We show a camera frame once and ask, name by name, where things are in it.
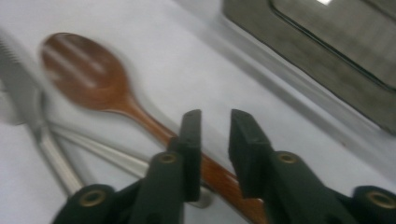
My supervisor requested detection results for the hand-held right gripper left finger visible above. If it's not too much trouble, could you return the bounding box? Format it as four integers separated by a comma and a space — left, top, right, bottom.
167, 108, 204, 203

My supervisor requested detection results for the smoky clear plastic bin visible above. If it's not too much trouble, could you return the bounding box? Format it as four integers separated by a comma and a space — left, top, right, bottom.
221, 0, 396, 137

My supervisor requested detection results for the metal knife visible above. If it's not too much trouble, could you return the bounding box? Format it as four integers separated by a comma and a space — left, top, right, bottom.
0, 27, 85, 198

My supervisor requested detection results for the brown wooden spoon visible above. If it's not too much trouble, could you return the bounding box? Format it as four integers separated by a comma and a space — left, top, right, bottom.
39, 32, 270, 224

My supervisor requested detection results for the metal fork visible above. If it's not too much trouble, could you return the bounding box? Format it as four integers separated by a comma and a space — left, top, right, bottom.
0, 90, 216, 210

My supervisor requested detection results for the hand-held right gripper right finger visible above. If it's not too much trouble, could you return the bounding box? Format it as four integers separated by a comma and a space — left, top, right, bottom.
228, 108, 276, 201

